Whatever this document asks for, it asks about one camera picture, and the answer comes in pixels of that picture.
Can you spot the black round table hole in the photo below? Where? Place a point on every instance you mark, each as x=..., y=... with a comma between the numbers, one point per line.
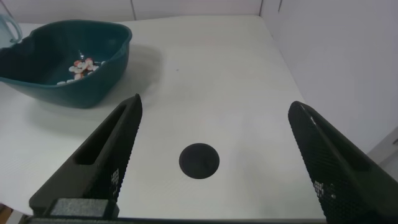
x=199, y=161

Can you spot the red and white solid pieces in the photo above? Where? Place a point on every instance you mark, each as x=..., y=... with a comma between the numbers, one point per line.
x=81, y=67

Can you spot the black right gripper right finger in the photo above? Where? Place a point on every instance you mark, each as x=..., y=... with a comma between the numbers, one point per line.
x=342, y=180

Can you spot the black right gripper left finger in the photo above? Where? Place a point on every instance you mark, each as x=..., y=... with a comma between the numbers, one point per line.
x=102, y=168

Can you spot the clear blue ribbed cup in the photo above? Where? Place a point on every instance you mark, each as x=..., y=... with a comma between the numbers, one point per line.
x=6, y=34

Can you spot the dark teal square basin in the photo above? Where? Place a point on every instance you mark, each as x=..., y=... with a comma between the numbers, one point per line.
x=77, y=92

